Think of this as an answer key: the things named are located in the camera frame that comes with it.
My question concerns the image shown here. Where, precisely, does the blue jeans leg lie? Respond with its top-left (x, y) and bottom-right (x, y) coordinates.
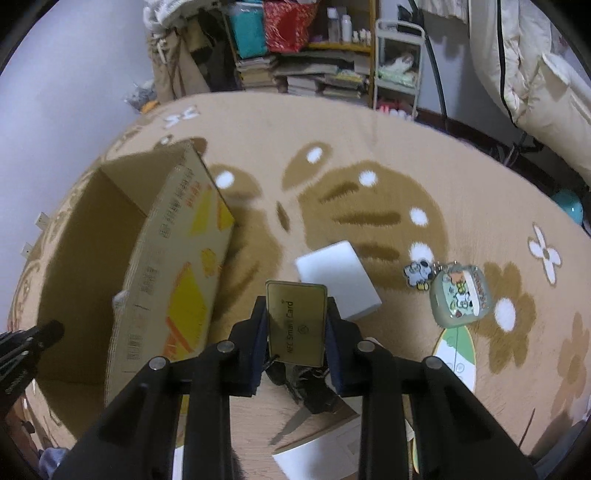
top-left (38, 447), bottom-right (69, 480)

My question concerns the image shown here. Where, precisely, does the teal storage bag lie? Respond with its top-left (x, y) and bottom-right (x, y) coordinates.
top-left (228, 1), bottom-right (267, 59)

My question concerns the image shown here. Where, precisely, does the brown cardboard box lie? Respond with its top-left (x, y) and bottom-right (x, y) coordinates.
top-left (34, 140), bottom-right (236, 411)

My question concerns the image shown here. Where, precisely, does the white power adapter block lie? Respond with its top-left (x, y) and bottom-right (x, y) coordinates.
top-left (295, 241), bottom-right (382, 321)

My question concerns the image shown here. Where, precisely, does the wall socket lower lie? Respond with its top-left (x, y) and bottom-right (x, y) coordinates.
top-left (20, 242), bottom-right (33, 259)

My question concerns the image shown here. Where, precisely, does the bag of plush toys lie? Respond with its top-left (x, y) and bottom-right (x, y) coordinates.
top-left (123, 80), bottom-right (159, 114)

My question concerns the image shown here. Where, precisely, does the wall socket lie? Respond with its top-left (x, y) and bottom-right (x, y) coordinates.
top-left (20, 242), bottom-right (33, 259)
top-left (35, 212), bottom-right (50, 231)

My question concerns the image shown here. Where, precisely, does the wall socket upper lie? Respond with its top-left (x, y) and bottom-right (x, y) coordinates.
top-left (35, 212), bottom-right (50, 231)

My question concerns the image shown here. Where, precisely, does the white metal trolley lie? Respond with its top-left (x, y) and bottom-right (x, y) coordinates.
top-left (372, 19), bottom-right (426, 121)

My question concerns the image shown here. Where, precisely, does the white paper sheet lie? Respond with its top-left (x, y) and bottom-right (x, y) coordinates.
top-left (270, 414), bottom-right (417, 480)

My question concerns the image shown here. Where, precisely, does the gold smart card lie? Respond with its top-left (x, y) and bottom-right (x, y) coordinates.
top-left (266, 280), bottom-right (328, 368)

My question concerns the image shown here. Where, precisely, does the red patterned gift bag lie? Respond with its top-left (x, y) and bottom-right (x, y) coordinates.
top-left (263, 1), bottom-right (318, 53)

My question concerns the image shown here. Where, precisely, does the black key bunch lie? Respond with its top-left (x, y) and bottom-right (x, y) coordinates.
top-left (263, 355), bottom-right (339, 415)

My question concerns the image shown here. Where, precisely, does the green cartoon earbud case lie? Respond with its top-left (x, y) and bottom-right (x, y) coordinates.
top-left (430, 262), bottom-right (493, 329)

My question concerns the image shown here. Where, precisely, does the beige hanging coat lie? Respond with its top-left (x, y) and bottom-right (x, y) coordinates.
top-left (148, 17), bottom-right (211, 104)

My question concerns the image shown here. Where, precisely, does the wooden bookshelf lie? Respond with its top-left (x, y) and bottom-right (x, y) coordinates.
top-left (223, 1), bottom-right (378, 106)

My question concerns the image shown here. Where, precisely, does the stack of books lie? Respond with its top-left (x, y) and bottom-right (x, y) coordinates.
top-left (235, 55), bottom-right (277, 91)

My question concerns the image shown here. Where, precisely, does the teal round object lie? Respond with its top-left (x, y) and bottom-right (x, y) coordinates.
top-left (552, 189), bottom-right (584, 226)

